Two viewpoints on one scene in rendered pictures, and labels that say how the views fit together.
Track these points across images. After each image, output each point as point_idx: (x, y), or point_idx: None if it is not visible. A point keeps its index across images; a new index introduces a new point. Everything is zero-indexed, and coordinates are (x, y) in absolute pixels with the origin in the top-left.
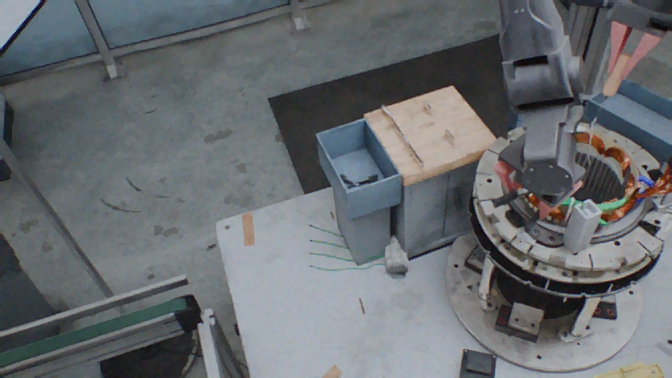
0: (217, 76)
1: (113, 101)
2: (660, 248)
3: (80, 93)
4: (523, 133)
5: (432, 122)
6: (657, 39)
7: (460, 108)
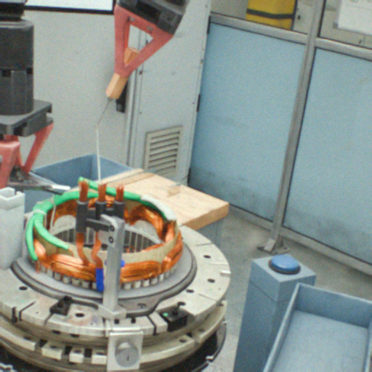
0: None
1: (243, 261)
2: (57, 351)
3: (232, 241)
4: (47, 101)
5: (158, 197)
6: (115, 6)
7: (195, 209)
